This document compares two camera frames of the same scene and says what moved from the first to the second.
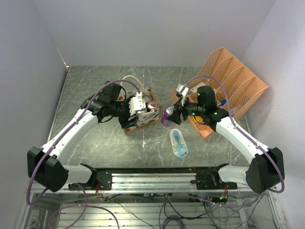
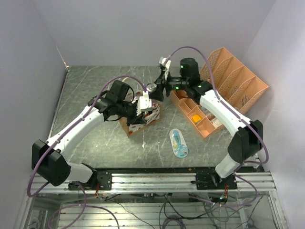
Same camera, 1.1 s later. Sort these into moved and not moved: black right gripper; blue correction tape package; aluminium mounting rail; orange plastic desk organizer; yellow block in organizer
Moved: black right gripper
Not moved: aluminium mounting rail; yellow block in organizer; blue correction tape package; orange plastic desk organizer
